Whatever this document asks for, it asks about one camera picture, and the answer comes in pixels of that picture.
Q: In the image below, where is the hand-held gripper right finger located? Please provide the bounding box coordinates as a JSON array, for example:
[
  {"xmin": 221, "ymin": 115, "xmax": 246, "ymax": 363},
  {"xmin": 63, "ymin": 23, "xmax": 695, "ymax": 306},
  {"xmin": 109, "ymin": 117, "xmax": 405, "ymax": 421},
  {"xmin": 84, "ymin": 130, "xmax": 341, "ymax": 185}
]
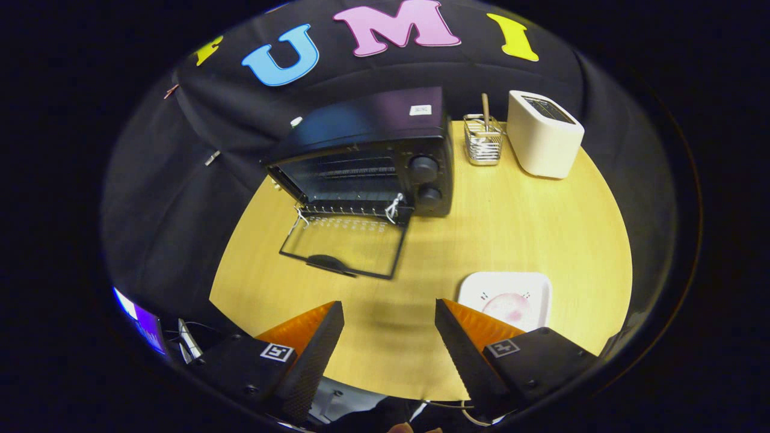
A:
[{"xmin": 434, "ymin": 298, "xmax": 600, "ymax": 422}]

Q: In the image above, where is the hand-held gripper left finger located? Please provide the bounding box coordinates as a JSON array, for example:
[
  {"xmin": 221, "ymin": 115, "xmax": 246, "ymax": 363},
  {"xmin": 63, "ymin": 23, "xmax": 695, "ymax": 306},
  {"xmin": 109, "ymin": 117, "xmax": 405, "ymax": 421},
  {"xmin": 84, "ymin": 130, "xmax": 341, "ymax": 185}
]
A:
[{"xmin": 192, "ymin": 301, "xmax": 345, "ymax": 425}]

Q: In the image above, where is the pink round food slice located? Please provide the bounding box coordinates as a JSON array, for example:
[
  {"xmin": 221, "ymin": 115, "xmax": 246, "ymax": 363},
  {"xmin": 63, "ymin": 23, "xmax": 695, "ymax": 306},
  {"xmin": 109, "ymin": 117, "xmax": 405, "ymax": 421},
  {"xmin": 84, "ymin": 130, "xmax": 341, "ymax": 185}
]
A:
[{"xmin": 482, "ymin": 292, "xmax": 532, "ymax": 330}]

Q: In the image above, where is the white square plate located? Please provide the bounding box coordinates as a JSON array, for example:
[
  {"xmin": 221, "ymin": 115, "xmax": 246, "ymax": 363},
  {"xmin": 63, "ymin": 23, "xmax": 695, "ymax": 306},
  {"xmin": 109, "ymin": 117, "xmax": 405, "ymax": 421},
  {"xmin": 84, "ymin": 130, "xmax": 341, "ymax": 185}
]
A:
[{"xmin": 458, "ymin": 271, "xmax": 553, "ymax": 333}]

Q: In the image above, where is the black toaster oven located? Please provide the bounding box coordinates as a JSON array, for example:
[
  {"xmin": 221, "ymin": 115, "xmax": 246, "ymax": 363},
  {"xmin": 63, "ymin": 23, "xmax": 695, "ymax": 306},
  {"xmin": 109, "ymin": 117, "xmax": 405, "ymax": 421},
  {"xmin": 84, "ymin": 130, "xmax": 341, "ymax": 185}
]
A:
[{"xmin": 262, "ymin": 87, "xmax": 455, "ymax": 281}]

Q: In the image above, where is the white pop-up toaster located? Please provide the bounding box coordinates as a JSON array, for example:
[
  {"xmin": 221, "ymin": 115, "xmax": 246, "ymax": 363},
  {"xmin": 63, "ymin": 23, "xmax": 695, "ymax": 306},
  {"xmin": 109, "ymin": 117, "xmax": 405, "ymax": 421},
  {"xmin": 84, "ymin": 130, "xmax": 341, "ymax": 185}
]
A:
[{"xmin": 507, "ymin": 90, "xmax": 585, "ymax": 180}]

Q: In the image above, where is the lit monitor screen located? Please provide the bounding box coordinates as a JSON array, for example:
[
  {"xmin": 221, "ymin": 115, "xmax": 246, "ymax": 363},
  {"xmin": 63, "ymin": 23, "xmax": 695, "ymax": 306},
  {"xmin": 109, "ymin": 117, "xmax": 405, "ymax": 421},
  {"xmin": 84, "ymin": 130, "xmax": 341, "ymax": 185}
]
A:
[{"xmin": 113, "ymin": 287, "xmax": 167, "ymax": 356}]

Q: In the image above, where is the wire utensil holder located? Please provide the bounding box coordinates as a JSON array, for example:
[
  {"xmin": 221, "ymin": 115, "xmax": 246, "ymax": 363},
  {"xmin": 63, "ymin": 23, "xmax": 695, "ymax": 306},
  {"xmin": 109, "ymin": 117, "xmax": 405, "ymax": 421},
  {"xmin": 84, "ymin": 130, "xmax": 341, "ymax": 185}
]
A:
[{"xmin": 463, "ymin": 114, "xmax": 504, "ymax": 167}]

